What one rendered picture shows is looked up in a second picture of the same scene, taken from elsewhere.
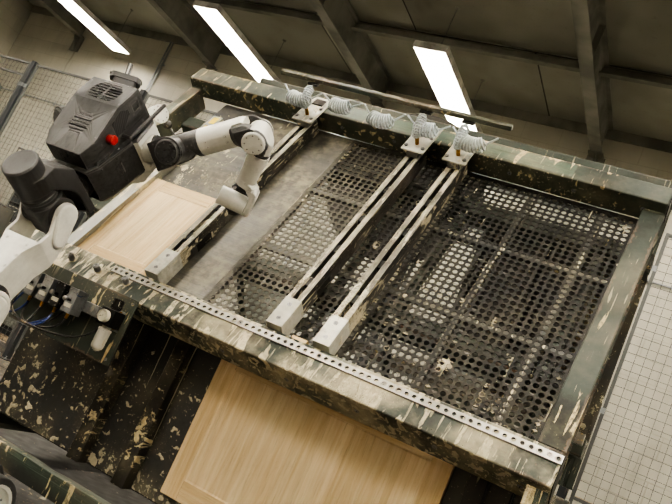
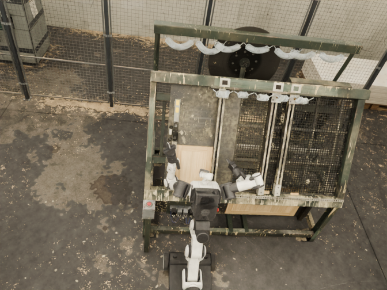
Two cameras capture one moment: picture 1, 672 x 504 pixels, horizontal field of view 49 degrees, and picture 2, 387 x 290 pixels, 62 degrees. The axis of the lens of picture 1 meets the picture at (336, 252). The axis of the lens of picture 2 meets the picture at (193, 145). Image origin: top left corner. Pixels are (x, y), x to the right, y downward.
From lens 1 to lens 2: 3.63 m
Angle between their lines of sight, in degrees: 63
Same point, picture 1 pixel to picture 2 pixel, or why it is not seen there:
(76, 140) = (207, 217)
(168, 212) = (193, 160)
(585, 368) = (346, 172)
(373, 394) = (295, 202)
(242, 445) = not seen: hidden behind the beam
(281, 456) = not seen: hidden behind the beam
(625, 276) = (354, 133)
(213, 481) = (240, 208)
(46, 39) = not seen: outside the picture
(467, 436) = (321, 203)
